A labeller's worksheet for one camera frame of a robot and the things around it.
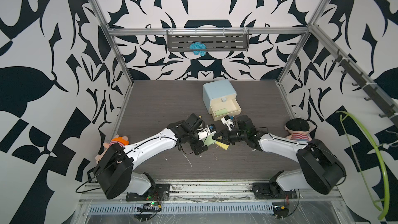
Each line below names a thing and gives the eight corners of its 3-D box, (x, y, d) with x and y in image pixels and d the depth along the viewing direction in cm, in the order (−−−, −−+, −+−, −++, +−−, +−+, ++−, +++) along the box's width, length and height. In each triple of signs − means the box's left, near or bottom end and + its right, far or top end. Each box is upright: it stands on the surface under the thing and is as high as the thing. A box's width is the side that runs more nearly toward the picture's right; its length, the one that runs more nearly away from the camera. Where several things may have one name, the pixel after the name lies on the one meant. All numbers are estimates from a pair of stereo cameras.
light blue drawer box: (208, 113, 102) (210, 99, 91) (202, 99, 110) (202, 84, 98) (232, 106, 106) (236, 91, 95) (224, 93, 114) (227, 78, 102)
